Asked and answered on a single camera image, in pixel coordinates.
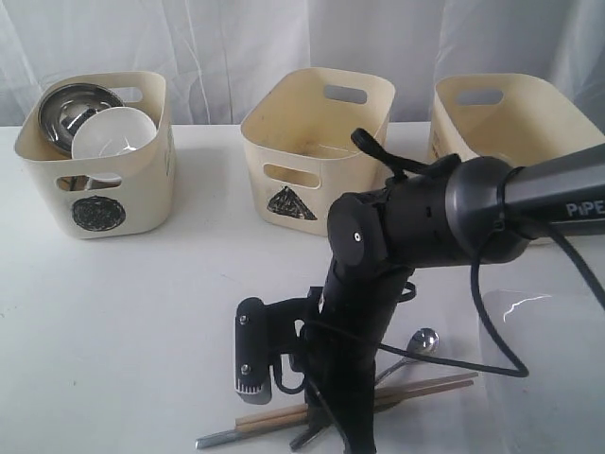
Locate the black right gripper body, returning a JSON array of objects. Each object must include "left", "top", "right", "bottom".
[{"left": 283, "top": 286, "right": 393, "bottom": 454}]

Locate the steel spoon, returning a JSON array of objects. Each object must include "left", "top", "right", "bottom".
[{"left": 374, "top": 327, "right": 440, "bottom": 386}]

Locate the steel fork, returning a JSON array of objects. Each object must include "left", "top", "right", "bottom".
[{"left": 194, "top": 425, "right": 341, "bottom": 450}]

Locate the white bowl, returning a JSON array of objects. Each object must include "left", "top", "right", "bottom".
[{"left": 71, "top": 107, "right": 157, "bottom": 161}]

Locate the steel bowl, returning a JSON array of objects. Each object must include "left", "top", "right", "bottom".
[{"left": 37, "top": 82, "right": 125, "bottom": 157}]

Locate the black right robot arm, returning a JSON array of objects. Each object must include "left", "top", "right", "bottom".
[{"left": 290, "top": 139, "right": 604, "bottom": 453}]

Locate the cream bin with triangle mark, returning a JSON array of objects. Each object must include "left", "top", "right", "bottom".
[{"left": 240, "top": 67, "right": 396, "bottom": 236}]

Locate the steel table knife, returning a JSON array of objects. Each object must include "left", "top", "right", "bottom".
[{"left": 289, "top": 424, "right": 331, "bottom": 452}]

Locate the cream bin with square mark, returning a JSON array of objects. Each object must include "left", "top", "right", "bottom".
[{"left": 427, "top": 73, "right": 605, "bottom": 247}]

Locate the white square plate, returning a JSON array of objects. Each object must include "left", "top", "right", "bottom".
[{"left": 483, "top": 289, "right": 604, "bottom": 453}]

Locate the cream bin with circle mark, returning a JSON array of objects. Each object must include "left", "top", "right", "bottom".
[{"left": 14, "top": 71, "right": 176, "bottom": 239}]

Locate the white backdrop curtain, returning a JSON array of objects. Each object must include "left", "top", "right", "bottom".
[{"left": 1, "top": 1, "right": 604, "bottom": 126}]

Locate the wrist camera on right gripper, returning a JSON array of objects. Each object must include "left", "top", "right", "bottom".
[{"left": 233, "top": 297, "right": 307, "bottom": 405}]

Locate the black braided cable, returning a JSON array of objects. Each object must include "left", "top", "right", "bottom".
[{"left": 271, "top": 127, "right": 605, "bottom": 454}]

